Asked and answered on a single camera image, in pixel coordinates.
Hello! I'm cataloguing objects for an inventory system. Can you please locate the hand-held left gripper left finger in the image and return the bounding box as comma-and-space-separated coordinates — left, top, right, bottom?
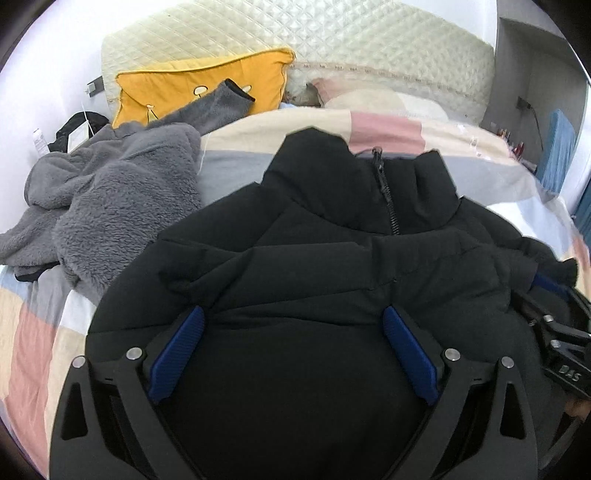
50, 305, 206, 480

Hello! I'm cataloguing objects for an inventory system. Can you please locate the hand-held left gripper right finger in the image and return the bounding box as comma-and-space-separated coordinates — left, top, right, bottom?
383, 305, 539, 480

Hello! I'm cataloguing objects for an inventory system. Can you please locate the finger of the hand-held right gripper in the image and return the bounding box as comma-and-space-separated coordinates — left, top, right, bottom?
532, 271, 591, 324
512, 287, 561, 340

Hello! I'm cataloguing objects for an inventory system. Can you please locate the black puffer jacket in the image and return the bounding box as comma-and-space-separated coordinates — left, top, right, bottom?
87, 129, 581, 480

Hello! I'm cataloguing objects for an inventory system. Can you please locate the blue curtain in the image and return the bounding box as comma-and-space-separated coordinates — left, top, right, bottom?
573, 173, 591, 224

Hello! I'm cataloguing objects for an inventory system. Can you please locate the blue chair cover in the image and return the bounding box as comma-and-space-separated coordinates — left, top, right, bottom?
536, 108, 578, 195

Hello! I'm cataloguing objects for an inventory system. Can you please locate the group of small bottles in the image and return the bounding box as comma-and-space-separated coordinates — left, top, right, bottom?
495, 126, 528, 161

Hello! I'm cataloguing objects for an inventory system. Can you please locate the pastel checked blanket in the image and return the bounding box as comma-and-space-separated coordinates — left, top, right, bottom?
0, 88, 591, 467

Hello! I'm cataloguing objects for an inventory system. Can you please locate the grey fleece garment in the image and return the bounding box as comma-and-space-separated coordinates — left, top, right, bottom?
0, 79, 256, 296

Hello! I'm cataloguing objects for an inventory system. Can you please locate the white flat box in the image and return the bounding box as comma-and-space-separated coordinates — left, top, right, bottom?
67, 121, 94, 153

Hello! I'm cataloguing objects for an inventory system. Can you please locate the black bag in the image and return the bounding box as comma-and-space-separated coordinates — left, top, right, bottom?
48, 112, 110, 153

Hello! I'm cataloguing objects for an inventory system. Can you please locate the yellow pillow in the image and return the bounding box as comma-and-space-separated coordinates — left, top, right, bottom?
112, 47, 296, 130

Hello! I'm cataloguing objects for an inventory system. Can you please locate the pink pillow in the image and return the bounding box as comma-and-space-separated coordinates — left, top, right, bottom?
307, 78, 363, 110

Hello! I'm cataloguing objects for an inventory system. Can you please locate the cream quilted headboard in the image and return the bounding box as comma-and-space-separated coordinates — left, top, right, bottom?
100, 0, 496, 130

